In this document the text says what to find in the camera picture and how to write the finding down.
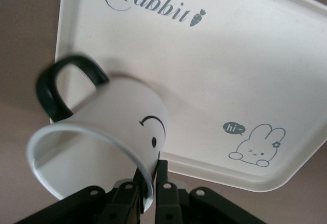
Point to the cream rabbit print tray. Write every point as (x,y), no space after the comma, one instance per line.
(217,68)

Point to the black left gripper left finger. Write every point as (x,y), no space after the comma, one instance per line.
(120,206)

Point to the brown table cover sheet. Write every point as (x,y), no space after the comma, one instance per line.
(25,29)

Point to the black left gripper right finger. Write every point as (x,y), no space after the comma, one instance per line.
(168,203)

